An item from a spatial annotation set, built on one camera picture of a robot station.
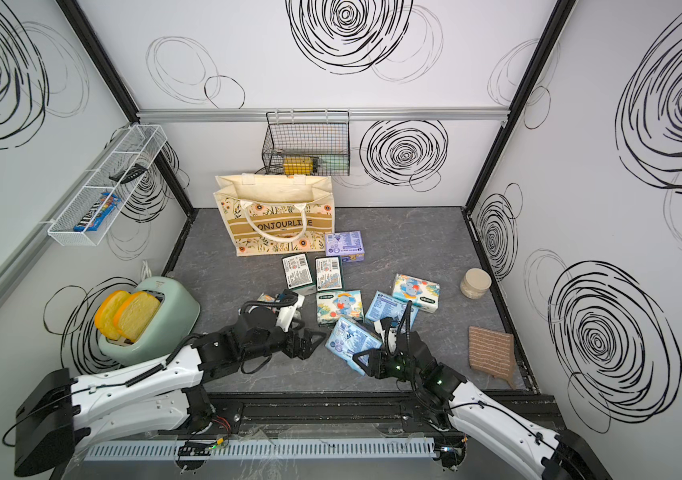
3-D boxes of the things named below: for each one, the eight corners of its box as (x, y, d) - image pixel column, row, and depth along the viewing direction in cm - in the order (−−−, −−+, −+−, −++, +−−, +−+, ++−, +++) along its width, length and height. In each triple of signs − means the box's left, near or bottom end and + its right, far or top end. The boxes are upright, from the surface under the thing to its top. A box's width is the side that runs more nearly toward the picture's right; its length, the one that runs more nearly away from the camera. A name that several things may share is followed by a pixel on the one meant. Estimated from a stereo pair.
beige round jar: (462, 299, 97) (469, 289, 92) (457, 279, 102) (463, 268, 97) (486, 299, 97) (495, 289, 92) (479, 279, 102) (487, 268, 97)
